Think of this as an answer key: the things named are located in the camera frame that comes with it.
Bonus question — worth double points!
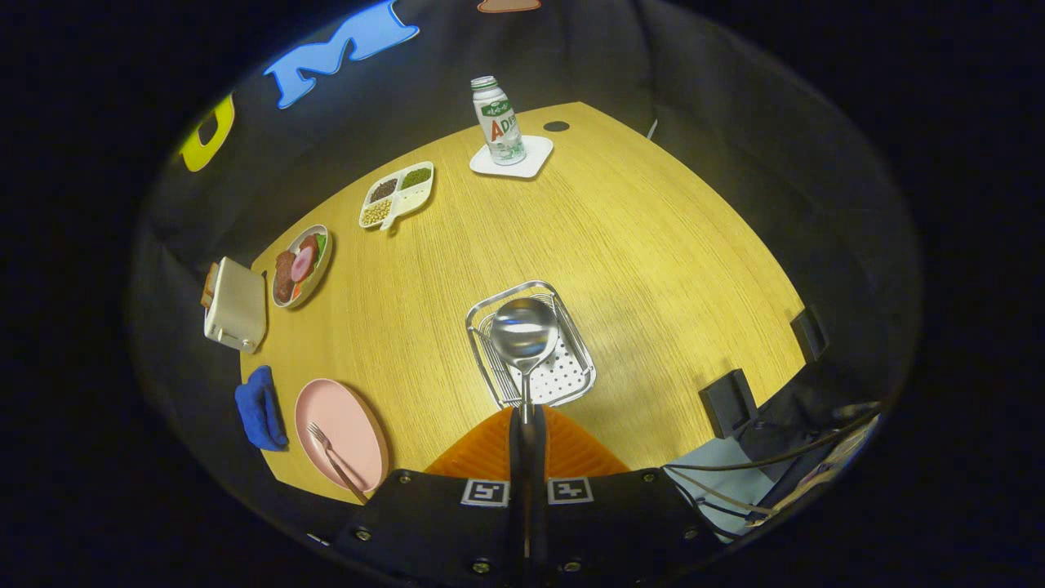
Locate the large metal spoon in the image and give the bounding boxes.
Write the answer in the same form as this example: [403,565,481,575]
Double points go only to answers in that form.
[490,297,561,427]

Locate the wooden-handled metal fork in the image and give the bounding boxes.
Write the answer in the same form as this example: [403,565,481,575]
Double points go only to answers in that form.
[307,421,370,505]

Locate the blue towel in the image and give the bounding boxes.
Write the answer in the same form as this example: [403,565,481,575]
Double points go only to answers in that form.
[234,365,289,452]

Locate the pink round plate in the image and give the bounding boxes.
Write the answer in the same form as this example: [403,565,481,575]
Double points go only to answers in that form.
[295,378,390,497]

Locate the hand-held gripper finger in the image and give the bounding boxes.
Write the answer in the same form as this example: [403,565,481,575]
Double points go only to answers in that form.
[528,406,727,586]
[331,406,527,586]

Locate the white divided bean dish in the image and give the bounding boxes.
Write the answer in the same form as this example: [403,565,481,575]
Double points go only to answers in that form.
[359,161,435,232]

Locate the white green-label bottle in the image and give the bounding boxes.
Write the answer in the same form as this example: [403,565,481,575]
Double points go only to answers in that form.
[471,75,527,167]

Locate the grey food plate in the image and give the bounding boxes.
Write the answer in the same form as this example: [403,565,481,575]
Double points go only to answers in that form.
[271,225,334,310]

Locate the black table clamp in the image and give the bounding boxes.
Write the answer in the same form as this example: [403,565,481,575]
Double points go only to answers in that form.
[700,369,758,439]
[790,305,830,362]

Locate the white toaster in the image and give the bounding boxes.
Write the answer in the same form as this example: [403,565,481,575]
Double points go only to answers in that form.
[203,256,268,354]

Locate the black floor cable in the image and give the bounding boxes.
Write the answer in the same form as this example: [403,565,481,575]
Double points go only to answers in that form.
[665,404,883,523]

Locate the metal wire drain rack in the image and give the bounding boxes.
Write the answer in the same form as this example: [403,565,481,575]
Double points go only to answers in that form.
[465,280,597,409]

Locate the white square coaster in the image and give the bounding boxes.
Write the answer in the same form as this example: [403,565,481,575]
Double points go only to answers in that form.
[469,135,554,180]

